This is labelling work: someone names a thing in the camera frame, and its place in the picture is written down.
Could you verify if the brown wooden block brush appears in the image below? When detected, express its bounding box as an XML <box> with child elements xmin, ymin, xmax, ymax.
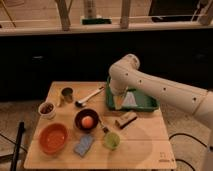
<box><xmin>115</xmin><ymin>112</ymin><xmax>137</xmax><ymax>129</ymax></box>

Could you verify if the white handled dish brush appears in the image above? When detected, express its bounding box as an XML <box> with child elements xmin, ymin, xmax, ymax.
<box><xmin>75</xmin><ymin>87</ymin><xmax>104</xmax><ymax>107</ymax></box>

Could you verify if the green round bottle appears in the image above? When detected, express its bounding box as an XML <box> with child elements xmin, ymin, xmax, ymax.
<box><xmin>102</xmin><ymin>127</ymin><xmax>120</xmax><ymax>150</ymax></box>

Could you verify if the black pole at left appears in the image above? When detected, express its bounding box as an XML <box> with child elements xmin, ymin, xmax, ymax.
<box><xmin>10</xmin><ymin>122</ymin><xmax>25</xmax><ymax>171</ymax></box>

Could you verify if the blue sponge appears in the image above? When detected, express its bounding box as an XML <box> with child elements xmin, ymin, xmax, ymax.
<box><xmin>74</xmin><ymin>134</ymin><xmax>94</xmax><ymax>157</ymax></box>

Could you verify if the green plastic tray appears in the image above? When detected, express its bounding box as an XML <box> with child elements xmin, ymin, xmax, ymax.
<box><xmin>105</xmin><ymin>78</ymin><xmax>159</xmax><ymax>112</ymax></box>

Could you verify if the dark brown bowl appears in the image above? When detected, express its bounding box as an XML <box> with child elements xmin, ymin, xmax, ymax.
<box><xmin>74</xmin><ymin>109</ymin><xmax>99</xmax><ymax>132</ymax></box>

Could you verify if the orange egg ball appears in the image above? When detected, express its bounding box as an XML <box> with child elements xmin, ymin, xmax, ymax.
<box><xmin>81</xmin><ymin>116</ymin><xmax>93</xmax><ymax>129</ymax></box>

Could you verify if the wooden shelf rail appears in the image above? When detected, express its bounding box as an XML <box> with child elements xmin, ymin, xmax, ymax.
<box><xmin>0</xmin><ymin>21</ymin><xmax>213</xmax><ymax>36</ymax></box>

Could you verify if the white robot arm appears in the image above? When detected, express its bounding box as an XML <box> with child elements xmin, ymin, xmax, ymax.
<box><xmin>109</xmin><ymin>54</ymin><xmax>213</xmax><ymax>171</ymax></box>

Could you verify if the white cloth in tray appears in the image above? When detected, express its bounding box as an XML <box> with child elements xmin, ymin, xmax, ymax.
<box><xmin>122</xmin><ymin>92</ymin><xmax>137</xmax><ymax>107</ymax></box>

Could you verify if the red orange bowl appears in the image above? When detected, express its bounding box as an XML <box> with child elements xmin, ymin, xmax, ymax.
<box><xmin>38</xmin><ymin>123</ymin><xmax>68</xmax><ymax>155</ymax></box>

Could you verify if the black floor cable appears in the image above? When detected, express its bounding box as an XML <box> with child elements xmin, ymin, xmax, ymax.
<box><xmin>168</xmin><ymin>132</ymin><xmax>211</xmax><ymax>171</ymax></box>

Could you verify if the metal cup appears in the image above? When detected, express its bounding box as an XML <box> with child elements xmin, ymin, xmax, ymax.
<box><xmin>61</xmin><ymin>87</ymin><xmax>73</xmax><ymax>103</ymax></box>

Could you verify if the green base white object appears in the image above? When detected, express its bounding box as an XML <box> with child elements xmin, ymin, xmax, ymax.
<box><xmin>81</xmin><ymin>0</ymin><xmax>113</xmax><ymax>26</ymax></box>

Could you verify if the white cup with nuts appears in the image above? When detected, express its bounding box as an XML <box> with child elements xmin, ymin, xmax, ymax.
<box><xmin>38</xmin><ymin>102</ymin><xmax>56</xmax><ymax>119</ymax></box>

